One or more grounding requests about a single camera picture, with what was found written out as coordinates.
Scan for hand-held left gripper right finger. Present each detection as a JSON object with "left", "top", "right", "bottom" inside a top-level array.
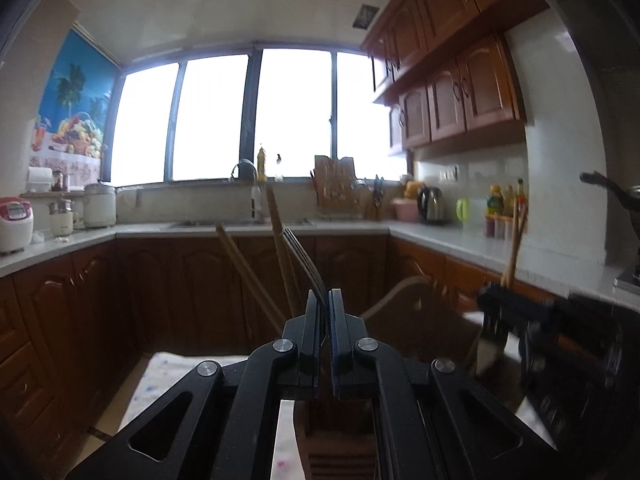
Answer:
[{"left": 327, "top": 289, "right": 576, "bottom": 480}]

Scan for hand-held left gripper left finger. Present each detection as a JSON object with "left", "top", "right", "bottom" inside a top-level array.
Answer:
[{"left": 65, "top": 290, "right": 321, "bottom": 480}]

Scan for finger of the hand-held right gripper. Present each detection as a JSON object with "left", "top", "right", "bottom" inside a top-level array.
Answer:
[{"left": 477, "top": 284, "right": 556, "bottom": 335}]

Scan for wooden chopstick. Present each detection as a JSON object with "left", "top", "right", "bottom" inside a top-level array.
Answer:
[
  {"left": 265, "top": 187, "right": 301, "bottom": 318},
  {"left": 507, "top": 205, "right": 529, "bottom": 286},
  {"left": 500, "top": 199, "right": 519, "bottom": 288},
  {"left": 215, "top": 224, "right": 286, "bottom": 333}
]

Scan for row of spice jars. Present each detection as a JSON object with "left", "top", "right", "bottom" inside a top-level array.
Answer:
[{"left": 484, "top": 215, "right": 516, "bottom": 239}]

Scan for grey kitchen countertop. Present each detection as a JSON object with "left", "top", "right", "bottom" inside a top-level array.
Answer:
[{"left": 0, "top": 220, "right": 640, "bottom": 306}]

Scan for cooking oil bottles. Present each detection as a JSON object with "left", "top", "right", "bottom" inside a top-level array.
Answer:
[{"left": 487, "top": 179, "right": 528, "bottom": 218}]

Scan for stainless steel kettle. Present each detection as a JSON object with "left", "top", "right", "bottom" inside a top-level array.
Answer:
[{"left": 417, "top": 186, "right": 447, "bottom": 225}]

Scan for pink plastic bowl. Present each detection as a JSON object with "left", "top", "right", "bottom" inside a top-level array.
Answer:
[{"left": 391, "top": 198, "right": 420, "bottom": 221}]

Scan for wooden base cabinets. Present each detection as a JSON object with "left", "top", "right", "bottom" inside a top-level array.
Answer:
[{"left": 0, "top": 232, "right": 576, "bottom": 461}]

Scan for white floral tablecloth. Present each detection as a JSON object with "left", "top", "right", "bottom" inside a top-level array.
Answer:
[{"left": 120, "top": 350, "right": 301, "bottom": 480}]

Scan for dark frying pan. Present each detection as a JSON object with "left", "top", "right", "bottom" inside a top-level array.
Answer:
[{"left": 580, "top": 171, "right": 640, "bottom": 241}]

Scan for chrome kitchen faucet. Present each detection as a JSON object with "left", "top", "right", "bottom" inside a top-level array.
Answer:
[{"left": 230, "top": 159, "right": 266, "bottom": 223}]

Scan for kitchen window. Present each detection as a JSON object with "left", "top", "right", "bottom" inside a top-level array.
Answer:
[{"left": 110, "top": 50, "right": 408, "bottom": 183}]

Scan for white slow cooker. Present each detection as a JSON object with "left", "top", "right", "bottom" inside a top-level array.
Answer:
[{"left": 82, "top": 183, "right": 117, "bottom": 228}]

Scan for small white appliance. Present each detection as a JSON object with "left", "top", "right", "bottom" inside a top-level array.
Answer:
[{"left": 48, "top": 200, "right": 76, "bottom": 237}]

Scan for white and red rice cooker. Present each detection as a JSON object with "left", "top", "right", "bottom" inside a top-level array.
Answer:
[{"left": 0, "top": 197, "right": 35, "bottom": 253}]

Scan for pale curved utensil handle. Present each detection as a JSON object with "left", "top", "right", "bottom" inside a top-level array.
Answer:
[{"left": 360, "top": 275, "right": 432, "bottom": 321}]

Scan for wooden wall cabinets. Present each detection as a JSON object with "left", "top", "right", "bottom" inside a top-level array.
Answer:
[{"left": 360, "top": 0, "right": 551, "bottom": 158}]

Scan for fruit and palm wall poster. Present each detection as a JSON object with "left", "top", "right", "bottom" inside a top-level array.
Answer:
[{"left": 32, "top": 30, "right": 116, "bottom": 161}]

